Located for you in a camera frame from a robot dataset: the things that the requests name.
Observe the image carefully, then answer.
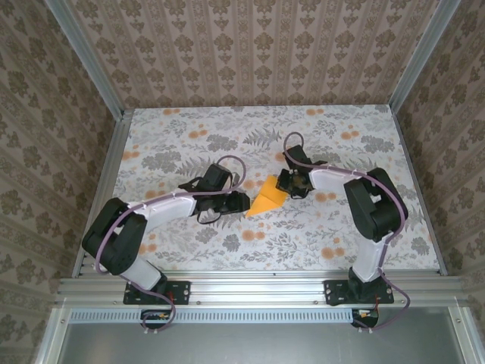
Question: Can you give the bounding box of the orange cloth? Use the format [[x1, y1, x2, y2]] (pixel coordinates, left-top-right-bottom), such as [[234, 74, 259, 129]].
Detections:
[[245, 174, 288, 219]]

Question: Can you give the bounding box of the grey metal sheet panel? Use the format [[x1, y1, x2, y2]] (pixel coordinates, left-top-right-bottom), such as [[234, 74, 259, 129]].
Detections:
[[33, 305, 478, 364]]

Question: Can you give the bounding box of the black connector board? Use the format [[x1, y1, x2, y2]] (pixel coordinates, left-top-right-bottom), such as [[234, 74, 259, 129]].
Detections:
[[140, 309, 176, 330], [351, 309, 380, 329]]

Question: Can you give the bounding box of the aluminium frame post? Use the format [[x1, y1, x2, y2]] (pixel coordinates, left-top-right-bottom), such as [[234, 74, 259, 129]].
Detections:
[[44, 0, 128, 121], [386, 0, 464, 115]]

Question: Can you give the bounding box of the aluminium table side rail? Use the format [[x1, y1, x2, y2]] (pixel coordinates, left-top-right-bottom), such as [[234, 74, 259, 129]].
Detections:
[[71, 109, 133, 280], [390, 108, 448, 277]]

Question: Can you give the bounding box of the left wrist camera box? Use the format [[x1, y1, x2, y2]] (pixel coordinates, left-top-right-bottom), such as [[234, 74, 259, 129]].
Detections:
[[203, 163, 233, 190]]

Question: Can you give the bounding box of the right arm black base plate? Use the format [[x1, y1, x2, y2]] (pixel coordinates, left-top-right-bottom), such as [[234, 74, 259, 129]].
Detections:
[[323, 279, 395, 307]]

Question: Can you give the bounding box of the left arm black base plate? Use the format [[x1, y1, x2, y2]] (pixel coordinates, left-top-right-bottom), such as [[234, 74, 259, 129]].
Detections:
[[123, 279, 191, 306]]

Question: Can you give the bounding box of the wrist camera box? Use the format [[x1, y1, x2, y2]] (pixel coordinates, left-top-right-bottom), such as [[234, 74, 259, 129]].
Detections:
[[203, 163, 233, 190], [283, 146, 314, 168]]

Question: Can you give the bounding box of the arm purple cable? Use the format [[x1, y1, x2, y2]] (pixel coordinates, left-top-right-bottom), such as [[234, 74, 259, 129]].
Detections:
[[283, 131, 412, 334], [92, 155, 249, 337]]

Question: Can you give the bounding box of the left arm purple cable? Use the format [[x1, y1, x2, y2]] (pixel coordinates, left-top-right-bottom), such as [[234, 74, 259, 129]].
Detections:
[[92, 155, 249, 337]]

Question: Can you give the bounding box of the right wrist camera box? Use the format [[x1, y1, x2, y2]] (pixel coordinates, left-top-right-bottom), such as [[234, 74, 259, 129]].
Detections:
[[283, 146, 314, 168]]

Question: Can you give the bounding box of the slotted grey cable duct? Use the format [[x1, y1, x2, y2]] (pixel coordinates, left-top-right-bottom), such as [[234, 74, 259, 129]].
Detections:
[[70, 307, 355, 323]]

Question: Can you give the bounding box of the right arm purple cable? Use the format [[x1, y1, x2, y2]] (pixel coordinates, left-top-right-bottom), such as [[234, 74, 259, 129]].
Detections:
[[283, 131, 412, 334]]

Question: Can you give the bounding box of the floral patterned table cover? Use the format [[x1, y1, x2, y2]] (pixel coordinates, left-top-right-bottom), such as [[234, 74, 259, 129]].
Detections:
[[92, 105, 443, 272]]

